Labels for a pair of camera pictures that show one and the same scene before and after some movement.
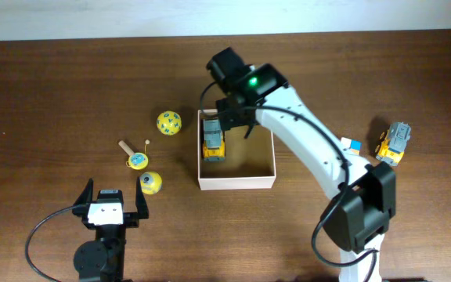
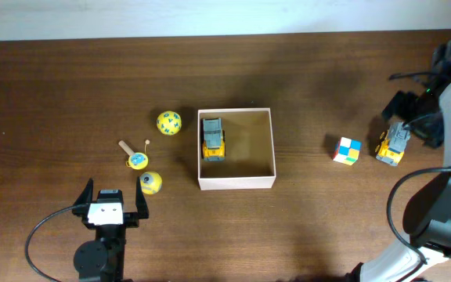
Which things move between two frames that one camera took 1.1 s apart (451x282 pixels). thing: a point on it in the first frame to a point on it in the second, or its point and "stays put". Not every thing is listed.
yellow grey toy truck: [392, 143] stays put
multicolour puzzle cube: [355, 146] stays put
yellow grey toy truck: [214, 146] stays put
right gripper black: [232, 118] to [412, 108]
